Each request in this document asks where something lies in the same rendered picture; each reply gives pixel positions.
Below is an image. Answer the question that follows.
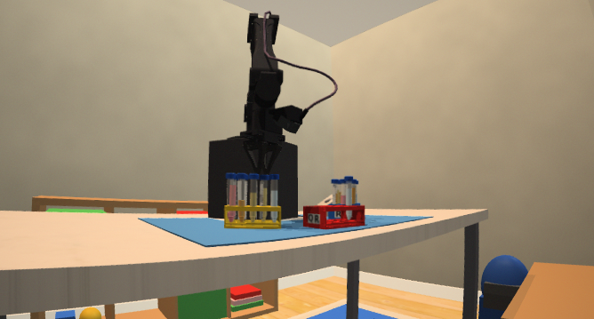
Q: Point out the blue tube rack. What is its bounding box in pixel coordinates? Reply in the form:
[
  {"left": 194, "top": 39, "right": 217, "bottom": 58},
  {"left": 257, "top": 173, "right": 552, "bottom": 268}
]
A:
[{"left": 328, "top": 203, "right": 360, "bottom": 219}]

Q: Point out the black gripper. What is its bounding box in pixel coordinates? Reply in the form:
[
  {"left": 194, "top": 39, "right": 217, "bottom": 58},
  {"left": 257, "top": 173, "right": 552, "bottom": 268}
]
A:
[{"left": 240, "top": 109, "right": 285, "bottom": 175}]

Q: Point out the red rack with round wells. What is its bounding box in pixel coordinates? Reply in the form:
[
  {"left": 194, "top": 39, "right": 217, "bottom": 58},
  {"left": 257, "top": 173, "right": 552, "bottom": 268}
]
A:
[{"left": 303, "top": 205, "right": 365, "bottom": 229}]

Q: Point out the light blue mat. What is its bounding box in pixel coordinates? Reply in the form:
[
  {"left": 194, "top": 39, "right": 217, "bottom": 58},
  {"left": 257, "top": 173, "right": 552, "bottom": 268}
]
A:
[{"left": 138, "top": 215, "right": 434, "bottom": 248}]

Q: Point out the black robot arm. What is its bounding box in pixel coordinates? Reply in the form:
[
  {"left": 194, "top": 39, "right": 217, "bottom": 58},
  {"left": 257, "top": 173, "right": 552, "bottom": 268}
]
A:
[{"left": 244, "top": 12, "right": 302, "bottom": 134}]

